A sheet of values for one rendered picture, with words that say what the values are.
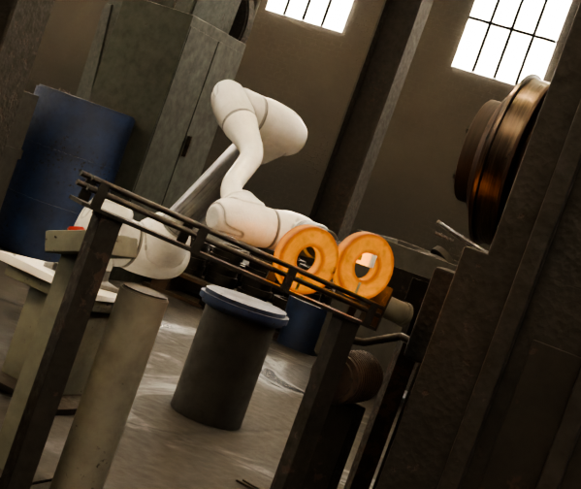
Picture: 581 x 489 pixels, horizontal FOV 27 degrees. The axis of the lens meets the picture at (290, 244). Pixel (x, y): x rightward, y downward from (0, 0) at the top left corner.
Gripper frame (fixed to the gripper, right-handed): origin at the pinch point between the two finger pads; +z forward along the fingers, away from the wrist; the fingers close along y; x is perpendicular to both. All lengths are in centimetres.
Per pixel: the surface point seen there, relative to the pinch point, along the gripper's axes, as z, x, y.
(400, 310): 2.3, -9.2, -13.0
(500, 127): -3, 41, -29
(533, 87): -6, 54, -38
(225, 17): -766, 158, -334
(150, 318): -22, -29, 37
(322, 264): 1.5, -4.2, 11.8
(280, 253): 1.2, -4.7, 23.1
